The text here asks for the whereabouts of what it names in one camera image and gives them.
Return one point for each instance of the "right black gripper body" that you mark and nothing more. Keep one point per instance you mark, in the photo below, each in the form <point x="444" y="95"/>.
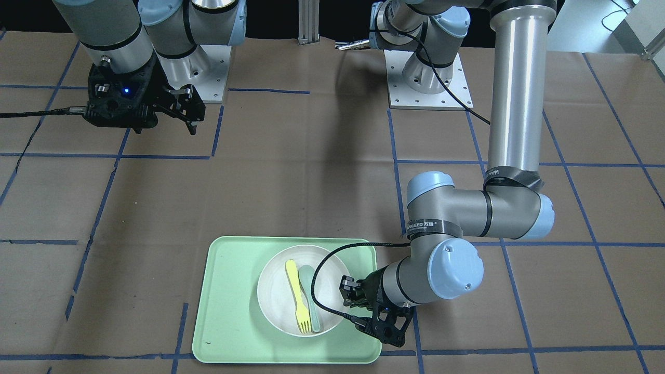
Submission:
<point x="162" y="89"/>

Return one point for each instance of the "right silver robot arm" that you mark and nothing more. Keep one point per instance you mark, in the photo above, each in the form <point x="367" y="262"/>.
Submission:
<point x="131" y="32"/>

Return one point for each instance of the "yellow plastic fork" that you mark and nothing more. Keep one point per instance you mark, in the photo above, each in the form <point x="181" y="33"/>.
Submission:
<point x="301" y="310"/>

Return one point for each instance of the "aluminium frame post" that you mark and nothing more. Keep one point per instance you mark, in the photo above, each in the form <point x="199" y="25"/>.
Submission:
<point x="308" y="22"/>

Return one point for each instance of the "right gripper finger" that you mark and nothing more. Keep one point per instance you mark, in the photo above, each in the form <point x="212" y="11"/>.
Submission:
<point x="191" y="126"/>

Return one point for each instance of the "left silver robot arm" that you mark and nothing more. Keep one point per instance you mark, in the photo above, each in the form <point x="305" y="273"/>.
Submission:
<point x="443" y="264"/>

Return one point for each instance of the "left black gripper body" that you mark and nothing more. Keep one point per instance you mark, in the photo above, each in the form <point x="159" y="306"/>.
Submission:
<point x="371" y="289"/>

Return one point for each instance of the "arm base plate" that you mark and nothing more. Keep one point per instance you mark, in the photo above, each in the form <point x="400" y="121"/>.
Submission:
<point x="412" y="85"/>
<point x="206" y="69"/>

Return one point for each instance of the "light green tray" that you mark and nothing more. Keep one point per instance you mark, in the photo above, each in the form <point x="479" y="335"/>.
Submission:
<point x="230" y="327"/>

